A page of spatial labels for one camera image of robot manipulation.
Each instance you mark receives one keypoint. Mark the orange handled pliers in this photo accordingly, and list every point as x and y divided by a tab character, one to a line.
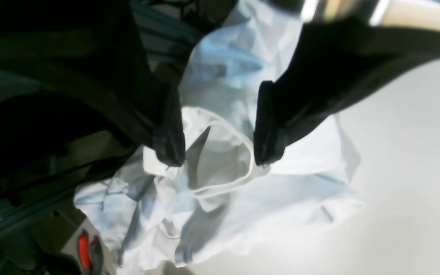
90	253

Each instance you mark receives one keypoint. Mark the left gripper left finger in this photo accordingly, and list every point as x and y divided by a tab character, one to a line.
91	50

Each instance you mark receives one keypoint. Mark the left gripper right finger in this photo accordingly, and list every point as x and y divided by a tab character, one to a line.
334	66

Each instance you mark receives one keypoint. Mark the white t-shirt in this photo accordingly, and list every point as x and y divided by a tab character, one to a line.
220	200

